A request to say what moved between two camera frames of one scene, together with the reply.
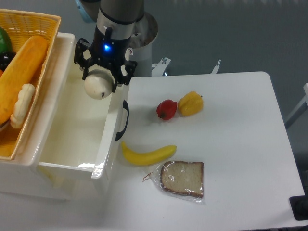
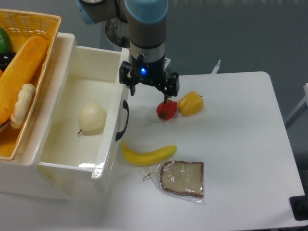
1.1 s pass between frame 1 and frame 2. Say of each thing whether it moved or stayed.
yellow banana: stayed
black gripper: moved
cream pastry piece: stayed
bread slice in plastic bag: stayed
